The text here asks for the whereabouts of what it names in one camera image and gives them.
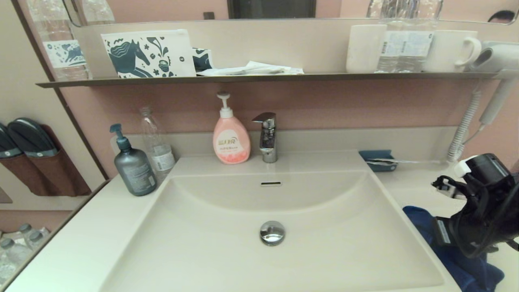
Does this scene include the grey pump bottle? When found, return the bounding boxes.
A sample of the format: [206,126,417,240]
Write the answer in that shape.
[109,124,158,197]

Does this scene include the clear bottle grey cap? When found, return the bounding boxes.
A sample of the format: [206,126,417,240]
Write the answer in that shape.
[29,231,51,250]
[0,238,34,268]
[19,223,40,242]

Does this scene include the dark grey slipper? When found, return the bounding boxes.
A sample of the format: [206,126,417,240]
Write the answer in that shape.
[0,122,23,159]
[7,118,58,158]

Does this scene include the white horse print pouch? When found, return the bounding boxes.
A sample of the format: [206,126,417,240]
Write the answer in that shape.
[101,29,197,78]

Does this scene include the white handleless cup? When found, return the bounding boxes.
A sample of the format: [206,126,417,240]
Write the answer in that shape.
[346,24,388,74]

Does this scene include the grey metal wall shelf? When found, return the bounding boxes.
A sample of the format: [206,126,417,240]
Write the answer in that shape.
[36,72,507,88]

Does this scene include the white mug with handle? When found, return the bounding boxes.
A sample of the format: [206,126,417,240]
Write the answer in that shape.
[424,30,483,73]

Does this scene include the pink hand soap pump bottle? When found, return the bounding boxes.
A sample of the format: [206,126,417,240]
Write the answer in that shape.
[212,92,251,165]

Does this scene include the chrome faucet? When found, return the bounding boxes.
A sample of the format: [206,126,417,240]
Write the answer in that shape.
[251,112,279,163]

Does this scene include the clear empty plastic bottle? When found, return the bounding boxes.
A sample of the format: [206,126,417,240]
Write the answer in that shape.
[139,107,176,180]

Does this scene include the small blue patterned pouch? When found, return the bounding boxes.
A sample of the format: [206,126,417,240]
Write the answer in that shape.
[191,48,214,73]

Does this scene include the blue soap dish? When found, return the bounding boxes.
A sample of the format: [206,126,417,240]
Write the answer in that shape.
[358,150,398,172]

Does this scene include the dark brown wall trim strip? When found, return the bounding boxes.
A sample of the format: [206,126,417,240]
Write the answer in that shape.
[11,0,111,180]

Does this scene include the blue microfibre cloth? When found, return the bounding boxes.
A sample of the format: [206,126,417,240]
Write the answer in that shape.
[403,206,505,292]

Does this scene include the wall mirror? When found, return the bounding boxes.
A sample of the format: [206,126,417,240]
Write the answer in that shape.
[65,0,519,26]

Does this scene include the brown slipper holder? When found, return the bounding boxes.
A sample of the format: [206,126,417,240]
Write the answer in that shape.
[0,125,92,197]

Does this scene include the white hair dryer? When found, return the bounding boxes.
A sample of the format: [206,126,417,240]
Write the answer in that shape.
[470,40,519,125]

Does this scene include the thin black camera cable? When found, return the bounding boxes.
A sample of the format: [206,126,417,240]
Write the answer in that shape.
[432,174,519,260]

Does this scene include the white flat sachets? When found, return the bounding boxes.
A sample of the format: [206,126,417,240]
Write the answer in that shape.
[196,61,305,77]

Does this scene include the white coiled dryer cord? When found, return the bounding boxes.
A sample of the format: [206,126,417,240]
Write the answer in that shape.
[447,89,484,163]

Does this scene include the chrome drain stopper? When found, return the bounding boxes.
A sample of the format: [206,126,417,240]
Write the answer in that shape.
[260,221,286,246]

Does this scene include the white ceramic sink basin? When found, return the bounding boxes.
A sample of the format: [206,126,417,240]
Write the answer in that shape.
[97,151,446,292]

